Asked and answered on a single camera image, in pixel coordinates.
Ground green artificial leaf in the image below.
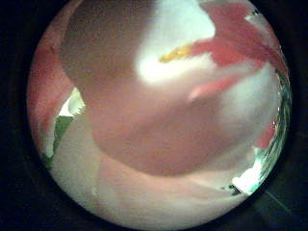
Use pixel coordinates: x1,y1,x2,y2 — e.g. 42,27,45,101
41,115,75,168

